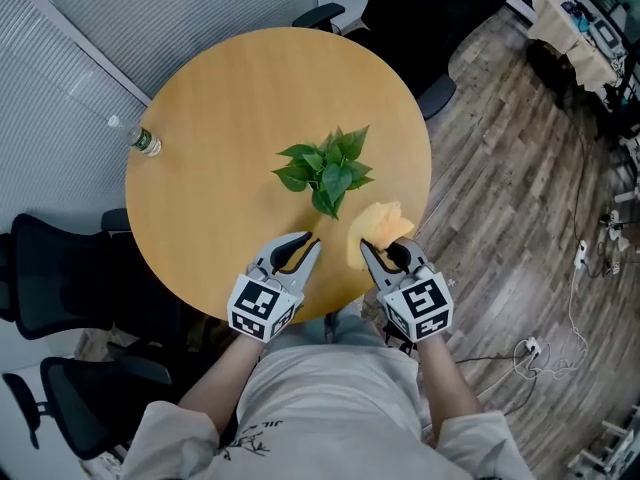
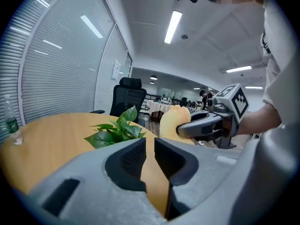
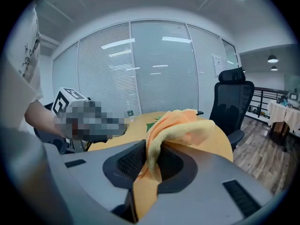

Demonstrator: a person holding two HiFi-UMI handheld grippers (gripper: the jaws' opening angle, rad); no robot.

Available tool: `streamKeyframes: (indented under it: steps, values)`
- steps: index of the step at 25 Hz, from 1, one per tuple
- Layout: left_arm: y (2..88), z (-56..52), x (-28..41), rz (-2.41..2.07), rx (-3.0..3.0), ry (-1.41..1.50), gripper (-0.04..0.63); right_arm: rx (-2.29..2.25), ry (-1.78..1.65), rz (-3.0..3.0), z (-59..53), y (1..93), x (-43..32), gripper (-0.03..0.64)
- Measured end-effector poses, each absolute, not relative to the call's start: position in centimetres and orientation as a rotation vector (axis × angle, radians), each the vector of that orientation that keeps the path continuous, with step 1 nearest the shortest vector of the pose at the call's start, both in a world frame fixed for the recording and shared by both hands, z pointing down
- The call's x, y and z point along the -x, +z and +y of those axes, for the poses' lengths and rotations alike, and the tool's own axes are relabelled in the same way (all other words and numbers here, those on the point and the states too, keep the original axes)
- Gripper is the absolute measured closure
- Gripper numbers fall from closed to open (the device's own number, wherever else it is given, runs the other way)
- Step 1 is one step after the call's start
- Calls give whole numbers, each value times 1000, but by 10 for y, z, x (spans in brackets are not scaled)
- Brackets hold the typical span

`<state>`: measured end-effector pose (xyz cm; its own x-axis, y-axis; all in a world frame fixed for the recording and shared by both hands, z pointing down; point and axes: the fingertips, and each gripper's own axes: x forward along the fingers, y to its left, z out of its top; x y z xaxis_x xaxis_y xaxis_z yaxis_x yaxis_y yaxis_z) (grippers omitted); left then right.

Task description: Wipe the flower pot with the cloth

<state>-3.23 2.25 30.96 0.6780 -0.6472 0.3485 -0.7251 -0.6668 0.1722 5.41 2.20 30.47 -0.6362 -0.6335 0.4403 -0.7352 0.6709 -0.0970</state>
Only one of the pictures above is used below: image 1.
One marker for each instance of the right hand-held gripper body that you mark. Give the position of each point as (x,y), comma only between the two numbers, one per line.
(420,303)

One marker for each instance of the person's white shirt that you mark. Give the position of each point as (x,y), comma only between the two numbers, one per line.
(330,418)

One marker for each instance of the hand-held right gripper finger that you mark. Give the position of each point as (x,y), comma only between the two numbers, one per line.
(417,258)
(375,273)

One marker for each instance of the white device box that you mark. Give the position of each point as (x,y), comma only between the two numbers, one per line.
(607,33)

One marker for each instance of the person's left forearm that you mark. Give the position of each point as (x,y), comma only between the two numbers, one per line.
(225,388)

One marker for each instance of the black office chair grey armrests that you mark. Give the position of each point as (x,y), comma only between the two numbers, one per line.
(425,18)

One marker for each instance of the green potted plant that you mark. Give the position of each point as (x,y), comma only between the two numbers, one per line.
(330,173)

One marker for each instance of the person's right forearm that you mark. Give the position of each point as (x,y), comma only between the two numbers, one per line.
(447,393)

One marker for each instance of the beige cloth covered table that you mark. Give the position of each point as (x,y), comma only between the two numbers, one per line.
(565,33)

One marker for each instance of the yellow cloth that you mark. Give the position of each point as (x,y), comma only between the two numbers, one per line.
(380,223)

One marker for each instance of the clear plastic bottle green label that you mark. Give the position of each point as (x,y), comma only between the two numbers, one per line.
(142,140)

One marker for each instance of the black mesh office chair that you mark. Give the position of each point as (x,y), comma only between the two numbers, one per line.
(60,278)
(85,403)

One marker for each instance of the white power strip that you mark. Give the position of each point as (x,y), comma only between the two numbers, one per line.
(580,255)
(532,345)

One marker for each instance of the person's blue jeans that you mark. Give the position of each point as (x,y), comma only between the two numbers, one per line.
(345,328)

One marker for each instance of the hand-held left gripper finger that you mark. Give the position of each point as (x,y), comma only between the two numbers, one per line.
(262,255)
(307,270)

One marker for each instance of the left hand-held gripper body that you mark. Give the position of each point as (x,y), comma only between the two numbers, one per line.
(260,305)

